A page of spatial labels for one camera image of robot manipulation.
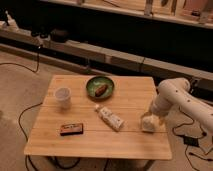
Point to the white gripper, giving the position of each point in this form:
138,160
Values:
160,107

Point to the white sponge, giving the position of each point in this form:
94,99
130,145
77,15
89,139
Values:
147,123

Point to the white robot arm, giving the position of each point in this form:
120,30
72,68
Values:
176,92

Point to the black power adapter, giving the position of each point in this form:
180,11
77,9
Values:
191,141

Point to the white tube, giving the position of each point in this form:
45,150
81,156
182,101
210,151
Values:
111,119

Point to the brown sausage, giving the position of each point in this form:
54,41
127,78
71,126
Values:
101,90

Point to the green plate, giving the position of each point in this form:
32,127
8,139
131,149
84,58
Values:
95,82

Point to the wooden table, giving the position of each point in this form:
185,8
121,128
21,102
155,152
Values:
130,99

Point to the dark red box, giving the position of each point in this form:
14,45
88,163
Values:
71,129

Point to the white plastic cup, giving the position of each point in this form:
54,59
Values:
63,97

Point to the black device on ledge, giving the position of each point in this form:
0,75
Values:
60,36

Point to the white bottle on ledge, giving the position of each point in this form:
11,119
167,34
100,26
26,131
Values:
11,22

